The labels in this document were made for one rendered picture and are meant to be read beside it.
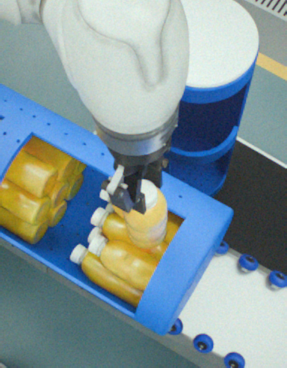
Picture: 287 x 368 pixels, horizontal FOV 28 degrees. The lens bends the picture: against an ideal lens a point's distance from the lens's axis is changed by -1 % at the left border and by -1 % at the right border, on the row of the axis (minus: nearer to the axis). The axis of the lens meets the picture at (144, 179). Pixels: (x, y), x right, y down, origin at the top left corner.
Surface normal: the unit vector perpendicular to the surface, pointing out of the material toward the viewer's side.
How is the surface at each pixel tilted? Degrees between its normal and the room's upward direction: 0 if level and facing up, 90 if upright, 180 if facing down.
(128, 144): 89
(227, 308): 0
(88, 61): 76
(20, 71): 0
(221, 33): 0
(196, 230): 17
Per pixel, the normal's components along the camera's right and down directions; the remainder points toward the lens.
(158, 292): -0.35, 0.23
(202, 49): -0.04, -0.35
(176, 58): 0.78, 0.51
